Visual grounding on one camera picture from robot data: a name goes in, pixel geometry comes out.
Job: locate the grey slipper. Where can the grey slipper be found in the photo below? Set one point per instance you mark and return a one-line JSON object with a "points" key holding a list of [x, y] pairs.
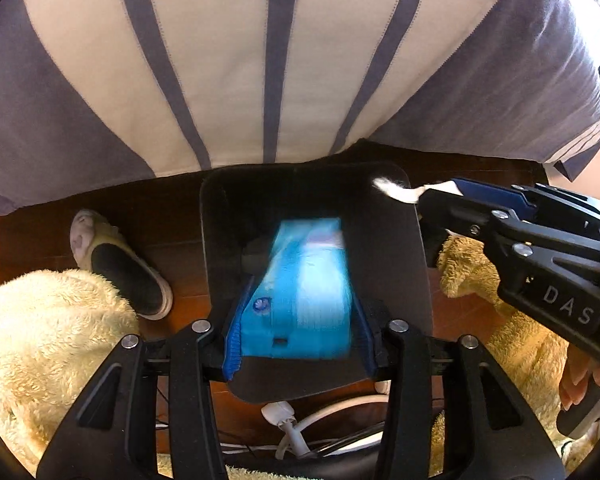
{"points": [[99, 247]]}

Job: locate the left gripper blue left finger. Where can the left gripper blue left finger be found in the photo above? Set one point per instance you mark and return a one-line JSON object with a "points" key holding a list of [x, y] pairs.
{"points": [[232, 332]]}

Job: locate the black trash bin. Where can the black trash bin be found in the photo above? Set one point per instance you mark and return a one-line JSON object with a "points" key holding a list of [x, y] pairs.
{"points": [[241, 210]]}

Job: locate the blue tissue pack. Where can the blue tissue pack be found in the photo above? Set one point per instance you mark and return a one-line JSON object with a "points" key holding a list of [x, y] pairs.
{"points": [[301, 309]]}

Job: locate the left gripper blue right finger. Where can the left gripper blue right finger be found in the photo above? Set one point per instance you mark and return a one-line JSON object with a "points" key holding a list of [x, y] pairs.
{"points": [[364, 328]]}

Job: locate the right hand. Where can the right hand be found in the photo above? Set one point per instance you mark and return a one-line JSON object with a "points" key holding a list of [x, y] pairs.
{"points": [[579, 369]]}

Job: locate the blue white striped bedspread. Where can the blue white striped bedspread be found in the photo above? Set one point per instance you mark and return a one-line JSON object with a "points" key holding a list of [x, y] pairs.
{"points": [[97, 93]]}

